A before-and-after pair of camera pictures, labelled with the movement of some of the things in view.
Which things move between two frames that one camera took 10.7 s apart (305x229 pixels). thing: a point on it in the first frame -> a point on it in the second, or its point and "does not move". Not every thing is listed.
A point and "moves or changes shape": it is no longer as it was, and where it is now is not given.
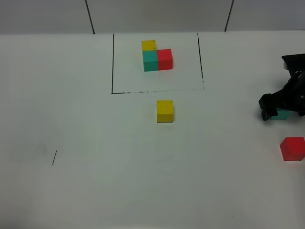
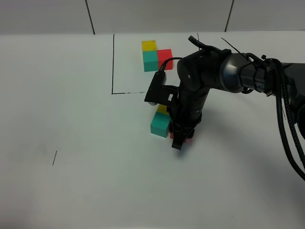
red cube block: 293,148 moves or changes shape
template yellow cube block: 148,45 does not move
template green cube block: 150,60 does not move
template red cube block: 165,59 does not move
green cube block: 282,114 moves or changes shape
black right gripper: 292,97 -> 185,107
